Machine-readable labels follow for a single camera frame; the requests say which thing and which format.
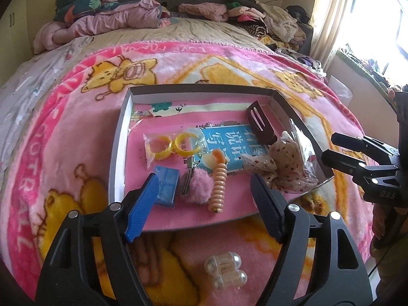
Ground pink printed blanket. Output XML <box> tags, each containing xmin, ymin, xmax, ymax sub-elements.
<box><xmin>0</xmin><ymin>38</ymin><xmax>380</xmax><ymax>306</ymax></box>

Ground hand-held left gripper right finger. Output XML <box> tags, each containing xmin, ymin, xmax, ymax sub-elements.
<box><xmin>250</xmin><ymin>174</ymin><xmax>373</xmax><ymax>306</ymax></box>

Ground small blue box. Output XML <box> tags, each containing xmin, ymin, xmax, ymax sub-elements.
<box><xmin>153</xmin><ymin>165</ymin><xmax>181</xmax><ymax>209</ymax></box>

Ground pink quilt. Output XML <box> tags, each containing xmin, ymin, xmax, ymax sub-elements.
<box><xmin>33</xmin><ymin>0</ymin><xmax>163</xmax><ymax>55</ymax></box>

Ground cream curtain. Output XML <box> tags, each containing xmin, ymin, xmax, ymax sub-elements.
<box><xmin>309</xmin><ymin>0</ymin><xmax>358</xmax><ymax>71</ymax></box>

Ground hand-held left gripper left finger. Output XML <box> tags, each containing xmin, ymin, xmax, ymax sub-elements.
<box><xmin>35</xmin><ymin>172</ymin><xmax>160</xmax><ymax>306</ymax></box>

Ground beige bedspread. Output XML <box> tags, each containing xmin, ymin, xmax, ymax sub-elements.
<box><xmin>80</xmin><ymin>17</ymin><xmax>271</xmax><ymax>55</ymax></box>

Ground cream wardrobe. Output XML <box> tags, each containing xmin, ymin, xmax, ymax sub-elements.
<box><xmin>0</xmin><ymin>0</ymin><xmax>58</xmax><ymax>80</ymax></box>

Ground clutter on window sill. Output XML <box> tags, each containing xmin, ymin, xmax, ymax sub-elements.
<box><xmin>338</xmin><ymin>48</ymin><xmax>408</xmax><ymax>96</ymax></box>

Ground dark floral blanket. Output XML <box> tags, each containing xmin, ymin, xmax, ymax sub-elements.
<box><xmin>54</xmin><ymin>0</ymin><xmax>118</xmax><ymax>23</ymax></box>

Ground pink pompom hair clip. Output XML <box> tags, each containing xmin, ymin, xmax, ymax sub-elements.
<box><xmin>180</xmin><ymin>159</ymin><xmax>215</xmax><ymax>205</ymax></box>

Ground beige spiral hair clip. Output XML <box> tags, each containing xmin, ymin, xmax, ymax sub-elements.
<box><xmin>201</xmin><ymin>149</ymin><xmax>228</xmax><ymax>215</ymax></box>

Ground person's right hand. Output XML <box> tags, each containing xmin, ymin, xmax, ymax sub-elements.
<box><xmin>371</xmin><ymin>203</ymin><xmax>391</xmax><ymax>241</ymax></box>

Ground floral fabric bow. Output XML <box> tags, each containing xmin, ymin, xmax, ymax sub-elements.
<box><xmin>240</xmin><ymin>131</ymin><xmax>319</xmax><ymax>193</ymax></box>

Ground yellow rings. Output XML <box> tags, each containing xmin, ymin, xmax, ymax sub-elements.
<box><xmin>143</xmin><ymin>132</ymin><xmax>205</xmax><ymax>169</ymax></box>

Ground person's yellow clothing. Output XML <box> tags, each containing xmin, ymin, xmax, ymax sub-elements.
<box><xmin>376</xmin><ymin>239</ymin><xmax>408</xmax><ymax>297</ymax></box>

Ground white plastic bag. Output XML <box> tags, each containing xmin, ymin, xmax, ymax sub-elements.
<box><xmin>328</xmin><ymin>76</ymin><xmax>353</xmax><ymax>103</ymax></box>

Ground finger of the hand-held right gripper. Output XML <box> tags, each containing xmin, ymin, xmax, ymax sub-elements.
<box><xmin>331</xmin><ymin>133</ymin><xmax>399</xmax><ymax>157</ymax></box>
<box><xmin>321</xmin><ymin>150</ymin><xmax>380</xmax><ymax>182</ymax></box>

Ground shallow cardboard box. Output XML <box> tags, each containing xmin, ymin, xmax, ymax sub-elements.
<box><xmin>108</xmin><ymin>83</ymin><xmax>335</xmax><ymax>233</ymax></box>

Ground clear pearl hair claw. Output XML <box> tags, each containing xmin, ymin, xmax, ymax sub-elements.
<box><xmin>204</xmin><ymin>251</ymin><xmax>247</xmax><ymax>289</ymax></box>

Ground grey white bed sheet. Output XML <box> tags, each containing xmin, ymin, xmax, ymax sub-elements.
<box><xmin>0</xmin><ymin>36</ymin><xmax>93</xmax><ymax>198</ymax></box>

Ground dark brown oval hair clip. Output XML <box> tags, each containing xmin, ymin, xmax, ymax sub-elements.
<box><xmin>245</xmin><ymin>100</ymin><xmax>278</xmax><ymax>145</ymax></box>

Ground window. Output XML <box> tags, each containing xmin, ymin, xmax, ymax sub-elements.
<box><xmin>338</xmin><ymin>0</ymin><xmax>408</xmax><ymax>71</ymax></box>

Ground pile of clothes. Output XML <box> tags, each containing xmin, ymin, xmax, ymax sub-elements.
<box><xmin>178</xmin><ymin>0</ymin><xmax>314</xmax><ymax>52</ymax></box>

